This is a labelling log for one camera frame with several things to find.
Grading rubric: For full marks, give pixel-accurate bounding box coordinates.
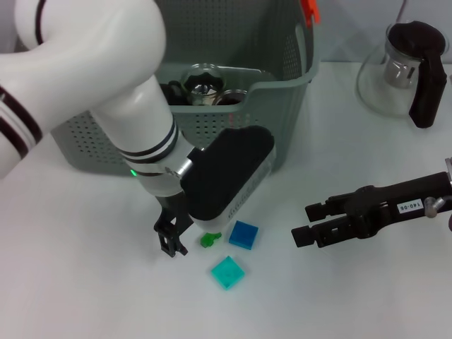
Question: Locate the orange basket handle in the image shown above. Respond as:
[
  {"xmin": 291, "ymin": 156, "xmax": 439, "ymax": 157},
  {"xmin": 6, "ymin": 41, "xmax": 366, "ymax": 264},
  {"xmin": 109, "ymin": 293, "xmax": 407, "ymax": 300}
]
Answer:
[{"xmin": 299, "ymin": 0, "xmax": 321, "ymax": 28}]

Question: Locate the green toy block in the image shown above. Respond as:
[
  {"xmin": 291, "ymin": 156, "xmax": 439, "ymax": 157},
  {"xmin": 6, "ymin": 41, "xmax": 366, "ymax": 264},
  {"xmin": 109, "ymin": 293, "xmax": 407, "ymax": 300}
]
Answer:
[{"xmin": 200, "ymin": 232, "xmax": 223, "ymax": 248}]

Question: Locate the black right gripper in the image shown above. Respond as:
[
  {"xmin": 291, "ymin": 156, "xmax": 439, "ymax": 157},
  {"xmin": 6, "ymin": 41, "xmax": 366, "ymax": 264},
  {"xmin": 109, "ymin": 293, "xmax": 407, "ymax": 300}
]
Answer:
[{"xmin": 291, "ymin": 172, "xmax": 452, "ymax": 248}]

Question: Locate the teal square toy block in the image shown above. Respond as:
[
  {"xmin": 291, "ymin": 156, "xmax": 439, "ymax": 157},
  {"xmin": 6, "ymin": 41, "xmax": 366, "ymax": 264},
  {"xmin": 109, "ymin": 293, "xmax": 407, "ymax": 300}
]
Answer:
[{"xmin": 210, "ymin": 256, "xmax": 246, "ymax": 291}]

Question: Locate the right gripper connector cable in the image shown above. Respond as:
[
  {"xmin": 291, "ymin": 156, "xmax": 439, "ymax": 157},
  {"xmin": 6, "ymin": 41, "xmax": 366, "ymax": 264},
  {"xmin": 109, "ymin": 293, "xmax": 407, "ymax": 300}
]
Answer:
[{"xmin": 425, "ymin": 196, "xmax": 452, "ymax": 230}]

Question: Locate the grey perforated storage basket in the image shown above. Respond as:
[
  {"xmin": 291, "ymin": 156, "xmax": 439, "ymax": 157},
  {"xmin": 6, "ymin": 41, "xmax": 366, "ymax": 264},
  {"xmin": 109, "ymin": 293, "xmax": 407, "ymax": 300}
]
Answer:
[{"xmin": 51, "ymin": 0, "xmax": 323, "ymax": 177}]

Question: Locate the blue square toy block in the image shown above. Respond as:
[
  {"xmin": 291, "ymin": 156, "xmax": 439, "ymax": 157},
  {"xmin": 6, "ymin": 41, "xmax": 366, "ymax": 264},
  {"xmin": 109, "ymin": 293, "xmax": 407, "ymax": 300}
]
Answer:
[{"xmin": 228, "ymin": 220, "xmax": 259, "ymax": 251}]

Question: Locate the glass teacup black sleeve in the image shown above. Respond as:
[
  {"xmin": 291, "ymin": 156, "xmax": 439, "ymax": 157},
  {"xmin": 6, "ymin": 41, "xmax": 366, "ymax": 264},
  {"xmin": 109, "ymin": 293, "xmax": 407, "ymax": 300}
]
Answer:
[
  {"xmin": 218, "ymin": 88, "xmax": 248, "ymax": 106},
  {"xmin": 179, "ymin": 63, "xmax": 227, "ymax": 106},
  {"xmin": 160, "ymin": 81, "xmax": 184, "ymax": 106}
]

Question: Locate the glass teapot black handle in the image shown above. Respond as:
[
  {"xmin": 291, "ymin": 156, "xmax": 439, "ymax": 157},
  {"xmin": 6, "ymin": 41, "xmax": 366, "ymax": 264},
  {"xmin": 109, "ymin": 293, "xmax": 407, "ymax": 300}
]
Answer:
[{"xmin": 355, "ymin": 20, "xmax": 449, "ymax": 129}]

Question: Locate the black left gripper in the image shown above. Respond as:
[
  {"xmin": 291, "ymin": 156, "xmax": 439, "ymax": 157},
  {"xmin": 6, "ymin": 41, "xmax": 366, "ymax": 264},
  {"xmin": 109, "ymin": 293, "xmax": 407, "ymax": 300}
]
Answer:
[{"xmin": 154, "ymin": 192, "xmax": 194, "ymax": 258}]

